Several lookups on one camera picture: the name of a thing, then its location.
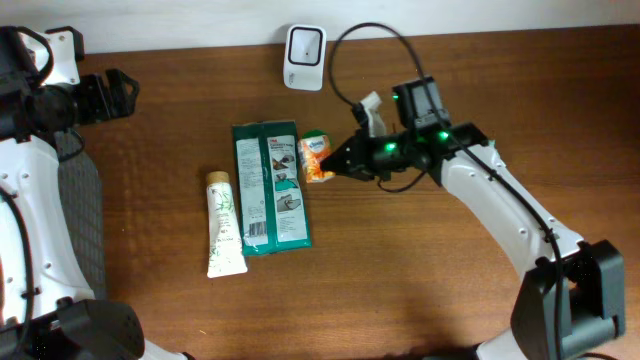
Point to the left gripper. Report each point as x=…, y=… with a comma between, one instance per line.
x=98, y=96

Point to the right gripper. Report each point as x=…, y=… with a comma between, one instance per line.
x=363, y=161

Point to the orange tissue pack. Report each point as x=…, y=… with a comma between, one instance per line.
x=313, y=150

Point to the green lid jar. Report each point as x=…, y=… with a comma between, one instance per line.
x=315, y=133

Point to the green wipes pack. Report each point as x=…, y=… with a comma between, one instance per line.
x=273, y=215

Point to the white cream tube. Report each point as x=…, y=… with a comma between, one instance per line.
x=225, y=242

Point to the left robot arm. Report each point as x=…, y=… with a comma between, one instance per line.
x=48, y=308

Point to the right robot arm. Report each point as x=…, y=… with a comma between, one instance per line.
x=571, y=298

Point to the white barcode scanner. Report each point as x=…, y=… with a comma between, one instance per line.
x=304, y=57

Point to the grey plastic mesh basket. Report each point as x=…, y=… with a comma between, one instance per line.
x=82, y=202

